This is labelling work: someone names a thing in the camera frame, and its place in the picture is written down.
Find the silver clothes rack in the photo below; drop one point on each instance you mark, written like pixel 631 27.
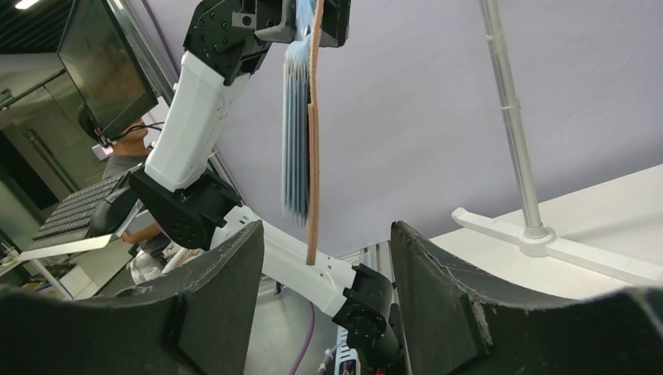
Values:
pixel 533 238

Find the black keyboard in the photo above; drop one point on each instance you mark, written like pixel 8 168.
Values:
pixel 74 212

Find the black computer monitor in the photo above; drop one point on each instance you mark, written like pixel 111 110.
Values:
pixel 103 67

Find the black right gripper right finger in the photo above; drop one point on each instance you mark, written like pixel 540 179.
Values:
pixel 460 319

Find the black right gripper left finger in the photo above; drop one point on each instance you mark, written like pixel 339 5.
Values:
pixel 197 319

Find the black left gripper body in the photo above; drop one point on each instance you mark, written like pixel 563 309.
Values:
pixel 227 41

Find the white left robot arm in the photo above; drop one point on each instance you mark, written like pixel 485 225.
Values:
pixel 197 208

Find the person with headset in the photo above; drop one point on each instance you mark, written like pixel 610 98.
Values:
pixel 128 152

